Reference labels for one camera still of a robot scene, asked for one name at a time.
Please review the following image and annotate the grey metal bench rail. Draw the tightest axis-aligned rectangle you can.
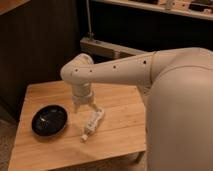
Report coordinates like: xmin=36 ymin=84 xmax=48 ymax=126
xmin=80 ymin=37 xmax=144 ymax=59

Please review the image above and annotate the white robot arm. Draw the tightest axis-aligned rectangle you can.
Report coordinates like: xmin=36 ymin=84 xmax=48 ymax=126
xmin=60 ymin=47 xmax=213 ymax=171

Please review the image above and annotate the wooden table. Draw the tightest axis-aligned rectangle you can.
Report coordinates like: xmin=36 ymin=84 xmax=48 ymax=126
xmin=8 ymin=81 xmax=146 ymax=171

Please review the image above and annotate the metal pole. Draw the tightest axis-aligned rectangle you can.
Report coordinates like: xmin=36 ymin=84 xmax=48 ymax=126
xmin=86 ymin=0 xmax=93 ymax=41

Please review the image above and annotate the wooden shelf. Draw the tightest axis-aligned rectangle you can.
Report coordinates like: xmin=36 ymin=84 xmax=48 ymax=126
xmin=93 ymin=0 xmax=213 ymax=21

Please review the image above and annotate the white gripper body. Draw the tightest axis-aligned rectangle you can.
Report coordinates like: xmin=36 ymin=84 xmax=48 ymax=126
xmin=72 ymin=83 xmax=94 ymax=105

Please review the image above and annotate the black ceramic bowl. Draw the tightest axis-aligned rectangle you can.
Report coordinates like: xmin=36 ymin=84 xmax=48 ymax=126
xmin=31 ymin=105 xmax=68 ymax=137

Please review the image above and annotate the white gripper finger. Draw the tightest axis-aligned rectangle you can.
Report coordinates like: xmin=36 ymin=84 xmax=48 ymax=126
xmin=74 ymin=104 xmax=80 ymax=113
xmin=89 ymin=102 xmax=99 ymax=111

